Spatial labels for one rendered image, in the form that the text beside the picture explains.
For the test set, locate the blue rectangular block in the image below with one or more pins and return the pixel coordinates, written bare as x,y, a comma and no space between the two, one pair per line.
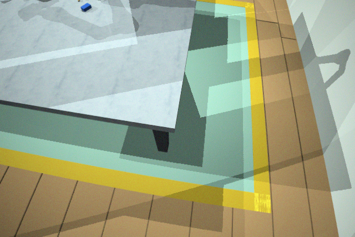
86,7

